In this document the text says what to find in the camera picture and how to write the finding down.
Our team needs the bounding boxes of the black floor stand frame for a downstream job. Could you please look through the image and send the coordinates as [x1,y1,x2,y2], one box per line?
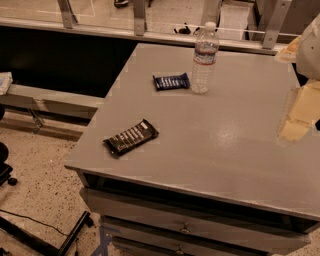
[0,211,93,256]

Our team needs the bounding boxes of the blue rxbar blueberry bar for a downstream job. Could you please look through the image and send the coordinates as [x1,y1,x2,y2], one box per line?
[153,73,190,91]

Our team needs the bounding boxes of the grey metal bench rail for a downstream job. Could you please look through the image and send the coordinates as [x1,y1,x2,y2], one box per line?
[0,84,104,133]

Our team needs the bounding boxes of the metal window frame rail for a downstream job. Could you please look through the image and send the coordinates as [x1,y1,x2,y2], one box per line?
[0,0,300,55]

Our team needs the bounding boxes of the black floor cable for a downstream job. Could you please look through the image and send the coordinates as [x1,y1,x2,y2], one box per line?
[0,209,69,238]

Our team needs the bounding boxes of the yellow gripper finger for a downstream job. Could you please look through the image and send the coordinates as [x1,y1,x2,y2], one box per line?
[275,37,300,63]
[279,81,320,141]

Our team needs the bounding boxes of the black rxbar snack bar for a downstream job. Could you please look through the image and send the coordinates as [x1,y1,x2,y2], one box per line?
[103,119,159,156]

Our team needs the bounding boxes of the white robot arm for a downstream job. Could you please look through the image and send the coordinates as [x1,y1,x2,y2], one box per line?
[275,14,320,141]

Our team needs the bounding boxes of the grey drawer cabinet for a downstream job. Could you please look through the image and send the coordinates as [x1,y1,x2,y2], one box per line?
[66,44,320,256]

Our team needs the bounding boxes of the black office chair base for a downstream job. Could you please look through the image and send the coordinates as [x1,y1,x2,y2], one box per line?
[0,104,18,187]

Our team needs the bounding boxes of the clear plastic water bottle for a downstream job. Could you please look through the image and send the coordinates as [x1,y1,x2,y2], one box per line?
[191,22,219,94]

